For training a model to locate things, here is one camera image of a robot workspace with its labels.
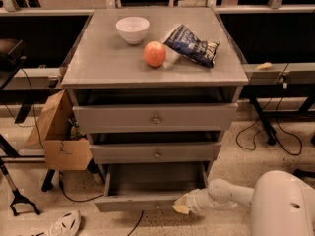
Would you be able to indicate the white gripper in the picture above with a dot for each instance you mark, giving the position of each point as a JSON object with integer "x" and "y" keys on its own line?
{"x": 193, "y": 200}

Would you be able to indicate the grey bottom drawer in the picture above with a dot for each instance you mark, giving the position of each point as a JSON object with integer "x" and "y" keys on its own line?
{"x": 149, "y": 186}

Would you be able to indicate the grey drawer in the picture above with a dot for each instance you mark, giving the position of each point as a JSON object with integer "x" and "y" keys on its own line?
{"x": 155, "y": 152}
{"x": 149, "y": 186}
{"x": 155, "y": 117}

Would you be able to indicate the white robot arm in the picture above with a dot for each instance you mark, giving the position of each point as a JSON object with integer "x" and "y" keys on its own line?
{"x": 281, "y": 204}

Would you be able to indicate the grey middle drawer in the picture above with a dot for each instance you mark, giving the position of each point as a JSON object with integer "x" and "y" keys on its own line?
{"x": 155, "y": 152}

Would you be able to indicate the grey top drawer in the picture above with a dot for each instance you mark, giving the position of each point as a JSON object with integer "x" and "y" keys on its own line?
{"x": 155, "y": 117}

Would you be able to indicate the grey wooden drawer cabinet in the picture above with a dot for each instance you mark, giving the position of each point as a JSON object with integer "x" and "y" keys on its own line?
{"x": 106, "y": 70}

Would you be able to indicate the black table leg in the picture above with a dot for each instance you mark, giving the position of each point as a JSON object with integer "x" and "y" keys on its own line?
{"x": 268, "y": 128}

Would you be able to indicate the white sneaker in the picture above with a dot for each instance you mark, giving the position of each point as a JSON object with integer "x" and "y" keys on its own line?
{"x": 66, "y": 225}

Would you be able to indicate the black chair base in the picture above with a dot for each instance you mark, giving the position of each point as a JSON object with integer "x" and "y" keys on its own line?
{"x": 301, "y": 174}

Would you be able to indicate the green item in box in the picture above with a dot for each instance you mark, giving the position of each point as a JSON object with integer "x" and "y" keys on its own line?
{"x": 75, "y": 131}

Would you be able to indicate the open cardboard box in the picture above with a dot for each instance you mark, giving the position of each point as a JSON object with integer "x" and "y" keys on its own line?
{"x": 52, "y": 133}

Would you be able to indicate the red apple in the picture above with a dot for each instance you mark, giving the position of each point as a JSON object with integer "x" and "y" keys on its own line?
{"x": 154, "y": 54}

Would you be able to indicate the yellow foam scrap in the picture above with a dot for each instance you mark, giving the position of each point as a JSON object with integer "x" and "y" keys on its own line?
{"x": 264, "y": 66}

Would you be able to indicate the blue chip bag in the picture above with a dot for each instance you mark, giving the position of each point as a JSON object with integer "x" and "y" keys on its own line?
{"x": 183, "y": 41}

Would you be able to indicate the black tripod stand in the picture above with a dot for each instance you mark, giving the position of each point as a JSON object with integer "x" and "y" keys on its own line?
{"x": 18, "y": 197}

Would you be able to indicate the white ceramic bowl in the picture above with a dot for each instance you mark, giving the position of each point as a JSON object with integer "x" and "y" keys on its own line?
{"x": 133, "y": 29}

